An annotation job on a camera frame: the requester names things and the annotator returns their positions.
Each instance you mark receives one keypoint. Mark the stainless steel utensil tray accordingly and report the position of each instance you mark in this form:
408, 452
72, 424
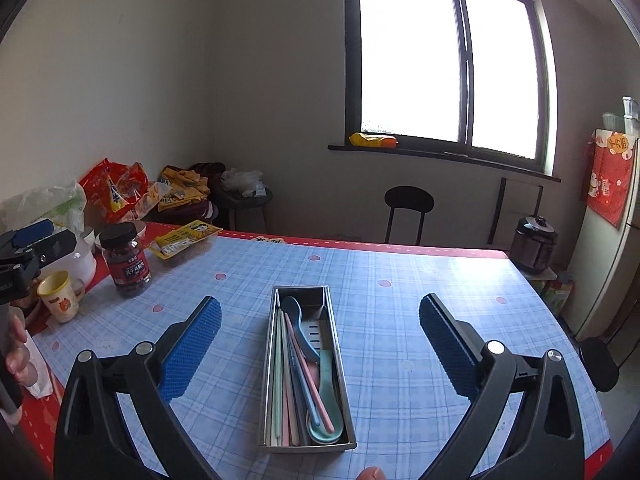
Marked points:
340, 360

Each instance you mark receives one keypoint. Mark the small white plastic bag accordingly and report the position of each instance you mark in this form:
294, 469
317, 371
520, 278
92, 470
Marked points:
242, 182

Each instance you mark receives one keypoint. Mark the dark framed window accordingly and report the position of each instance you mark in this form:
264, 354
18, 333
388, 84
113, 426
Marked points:
410, 50

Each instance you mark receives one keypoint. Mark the black metal frame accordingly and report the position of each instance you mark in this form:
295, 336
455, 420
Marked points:
501, 200

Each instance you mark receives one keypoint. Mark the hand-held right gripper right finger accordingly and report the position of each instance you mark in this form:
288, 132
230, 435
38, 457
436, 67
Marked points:
447, 345

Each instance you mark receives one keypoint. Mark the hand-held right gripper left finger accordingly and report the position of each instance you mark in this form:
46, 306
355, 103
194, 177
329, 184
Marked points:
192, 347

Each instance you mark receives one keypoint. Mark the large white plastic bag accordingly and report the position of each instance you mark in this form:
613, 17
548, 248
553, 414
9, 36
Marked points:
45, 205

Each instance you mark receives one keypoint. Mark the yellow snack tray packet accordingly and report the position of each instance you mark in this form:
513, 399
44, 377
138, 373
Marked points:
185, 240

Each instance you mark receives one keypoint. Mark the blue chopstick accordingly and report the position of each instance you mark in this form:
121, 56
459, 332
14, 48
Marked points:
307, 400

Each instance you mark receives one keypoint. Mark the electric pressure cooker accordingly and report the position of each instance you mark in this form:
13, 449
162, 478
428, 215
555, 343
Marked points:
534, 245

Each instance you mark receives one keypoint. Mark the cardboard box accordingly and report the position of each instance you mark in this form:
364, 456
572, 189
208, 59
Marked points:
559, 292

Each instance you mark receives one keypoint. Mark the cream mug with orange print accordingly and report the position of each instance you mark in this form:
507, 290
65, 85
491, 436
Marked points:
57, 300

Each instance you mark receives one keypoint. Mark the white refrigerator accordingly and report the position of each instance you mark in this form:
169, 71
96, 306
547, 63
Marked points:
610, 280

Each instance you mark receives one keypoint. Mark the black round chair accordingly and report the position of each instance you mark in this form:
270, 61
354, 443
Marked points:
409, 199
600, 362

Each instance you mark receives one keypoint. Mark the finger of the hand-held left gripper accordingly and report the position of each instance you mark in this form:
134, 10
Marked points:
52, 246
32, 232

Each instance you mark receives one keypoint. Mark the teal spoon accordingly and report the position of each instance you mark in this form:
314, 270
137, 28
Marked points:
327, 385

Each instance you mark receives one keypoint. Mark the person's right hand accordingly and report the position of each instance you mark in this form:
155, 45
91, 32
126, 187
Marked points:
372, 474

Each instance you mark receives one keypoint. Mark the white plastic pot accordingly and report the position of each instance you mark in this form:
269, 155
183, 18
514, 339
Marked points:
86, 260

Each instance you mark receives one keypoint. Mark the red snack bag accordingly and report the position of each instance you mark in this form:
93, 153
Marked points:
112, 190

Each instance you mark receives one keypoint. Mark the person's left hand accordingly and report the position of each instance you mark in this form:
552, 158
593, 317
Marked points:
17, 360

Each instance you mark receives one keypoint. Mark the blue spoon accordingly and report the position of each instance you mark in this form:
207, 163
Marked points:
291, 310

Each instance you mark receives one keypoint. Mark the black lidded snack jar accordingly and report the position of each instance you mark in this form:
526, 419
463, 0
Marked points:
127, 265

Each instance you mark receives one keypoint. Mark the dark window sill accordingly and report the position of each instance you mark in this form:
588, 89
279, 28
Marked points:
450, 157

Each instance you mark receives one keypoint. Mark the green chopstick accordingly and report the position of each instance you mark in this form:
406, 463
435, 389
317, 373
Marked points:
276, 385
280, 385

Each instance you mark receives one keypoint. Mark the red printed cloth cover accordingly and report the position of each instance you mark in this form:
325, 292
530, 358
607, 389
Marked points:
610, 185

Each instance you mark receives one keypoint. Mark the dark round side stool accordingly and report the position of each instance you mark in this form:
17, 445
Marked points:
247, 210

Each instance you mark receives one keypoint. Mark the pink chopstick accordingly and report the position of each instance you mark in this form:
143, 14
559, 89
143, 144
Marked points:
310, 380

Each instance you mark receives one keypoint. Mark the clear plastic food container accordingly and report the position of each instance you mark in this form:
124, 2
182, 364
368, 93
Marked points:
611, 122

